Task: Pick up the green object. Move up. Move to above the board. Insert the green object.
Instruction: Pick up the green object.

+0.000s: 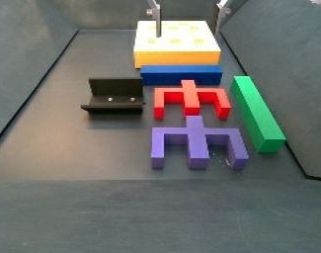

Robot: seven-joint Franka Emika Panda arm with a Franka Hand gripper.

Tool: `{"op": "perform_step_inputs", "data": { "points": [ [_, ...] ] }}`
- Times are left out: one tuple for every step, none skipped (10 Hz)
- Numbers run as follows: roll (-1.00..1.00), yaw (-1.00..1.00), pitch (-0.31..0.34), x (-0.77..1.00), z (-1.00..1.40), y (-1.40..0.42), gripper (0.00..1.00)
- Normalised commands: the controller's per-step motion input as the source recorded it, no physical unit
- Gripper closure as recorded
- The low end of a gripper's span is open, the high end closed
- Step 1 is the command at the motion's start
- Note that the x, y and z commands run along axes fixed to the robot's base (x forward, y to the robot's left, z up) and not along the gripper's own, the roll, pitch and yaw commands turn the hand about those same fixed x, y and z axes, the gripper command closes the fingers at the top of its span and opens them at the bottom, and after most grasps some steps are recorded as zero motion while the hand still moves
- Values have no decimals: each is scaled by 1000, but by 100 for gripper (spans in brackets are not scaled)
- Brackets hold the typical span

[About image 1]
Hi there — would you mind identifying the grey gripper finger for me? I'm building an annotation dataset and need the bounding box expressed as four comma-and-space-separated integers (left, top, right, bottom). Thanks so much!
215, 0, 231, 32
147, 0, 160, 38

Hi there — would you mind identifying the green rectangular bar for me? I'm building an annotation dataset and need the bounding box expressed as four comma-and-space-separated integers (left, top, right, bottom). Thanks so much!
230, 76, 286, 153

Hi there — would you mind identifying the yellow slotted board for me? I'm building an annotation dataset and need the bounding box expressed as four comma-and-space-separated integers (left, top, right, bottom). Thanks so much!
134, 21, 220, 68

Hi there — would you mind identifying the blue rectangular bar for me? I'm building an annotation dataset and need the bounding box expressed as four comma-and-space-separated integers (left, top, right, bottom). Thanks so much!
140, 64, 223, 86

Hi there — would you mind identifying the red comb-shaped block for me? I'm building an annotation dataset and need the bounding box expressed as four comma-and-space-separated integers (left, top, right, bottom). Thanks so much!
154, 80, 231, 120

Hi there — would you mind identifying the purple comb-shaped block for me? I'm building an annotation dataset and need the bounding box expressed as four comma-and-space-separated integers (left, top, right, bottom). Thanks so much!
151, 116, 248, 170

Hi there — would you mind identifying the black angle bracket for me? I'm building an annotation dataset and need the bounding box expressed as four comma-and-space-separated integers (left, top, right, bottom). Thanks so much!
80, 77, 144, 114

